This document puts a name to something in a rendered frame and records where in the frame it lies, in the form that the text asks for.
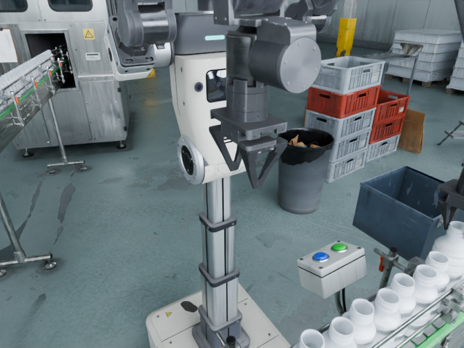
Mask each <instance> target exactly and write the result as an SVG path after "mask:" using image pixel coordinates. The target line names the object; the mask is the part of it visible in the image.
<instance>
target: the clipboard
mask: <svg viewBox="0 0 464 348"><path fill-rule="evenodd" d="M12 62H20V61H19V57H18V54H17V50H16V47H15V43H14V39H13V37H12V33H11V29H10V28H0V63H12Z"/></svg>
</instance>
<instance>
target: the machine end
mask: <svg viewBox="0 0 464 348"><path fill-rule="evenodd" d="M113 15H117V6H116V1H115V0H0V28H10V29H11V33H12V37H13V39H14V44H15V47H16V50H17V54H18V57H19V61H20V62H12V63H0V77H1V76H2V75H4V74H5V73H8V72H10V70H12V69H14V68H16V67H18V66H20V65H21V64H23V63H25V62H27V61H30V59H33V57H36V56H37V55H40V54H41V53H43V52H45V51H47V50H51V51H54V50H52V49H55V46H56V47H57V48H59V46H62V45H65V46H63V47H62V49H64V48H65V47H67V49H65V50H63V51H65V52H64V54H66V51H68V53H69V57H70V62H71V66H72V72H73V74H72V75H71V76H70V77H69V78H68V79H67V80H66V81H65V83H64V84H63V85H62V86H61V87H60V88H59V89H58V90H57V92H56V95H55V96H54V97H52V102H53V105H54V108H55V112H56V116H57V121H58V124H59V129H60V132H61V136H62V139H63V143H64V145H71V144H87V143H97V142H113V141H119V145H117V146H116V147H117V149H123V148H126V145H125V144H122V140H126V137H127V134H128V123H129V116H130V108H131V101H130V98H131V95H129V91H128V82H127V80H124V81H117V80H116V79H115V77H114V74H113V69H112V67H111V64H110V59H109V57H108V52H107V49H106V45H105V42H104V35H105V31H106V28H107V25H108V20H109V18H110V16H113ZM12 142H13V144H14V146H15V147H16V149H23V150H25V152H26V153H24V154H23V155H22V157H32V156H33V155H34V153H29V152H28V149H29V148H40V147H49V146H58V145H59V143H58V140H57V136H56V132H55V128H54V125H53V122H52V117H51V114H50V109H49V107H48V102H46V103H45V104H44V106H43V107H42V108H41V109H40V110H39V111H38V112H37V114H36V115H35V116H34V117H33V118H32V119H31V120H30V121H29V122H28V123H27V124H26V125H25V126H24V128H23V129H22V130H21V131H20V132H19V133H18V135H17V136H16V137H15V138H14V139H13V140H12Z"/></svg>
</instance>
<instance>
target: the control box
mask: <svg viewBox="0 0 464 348"><path fill-rule="evenodd" d="M337 243H343V244H345V246H346V249H344V250H341V251H337V250H334V249H333V245H334V244H337ZM318 252H324V253H326V254H327V258H326V259H324V260H316V259H314V254H315V253H318ZM297 263H298V271H299V276H300V285H301V286H302V287H304V288H305V289H307V290H309V291H311V292H313V293H315V294H316V295H318V296H320V297H322V298H324V299H326V298H328V297H329V296H331V295H333V294H334V302H335V304H336V308H337V310H338V315H339V316H340V315H342V314H343V313H344V312H346V311H347V310H346V304H345V287H347V286H348V285H350V284H352V283H353V282H355V281H357V280H359V279H361V278H362V277H364V276H366V275H367V268H366V262H365V250H364V248H362V247H359V246H356V245H353V244H350V243H347V242H343V241H340V240H337V241H335V242H333V243H331V244H328V245H327V246H324V247H323V248H321V249H318V250H317V251H314V252H312V253H310V254H308V255H306V256H304V257H302V258H300V259H298V260H297ZM340 290H342V304H341V301H340ZM342 306H343V307H342Z"/></svg>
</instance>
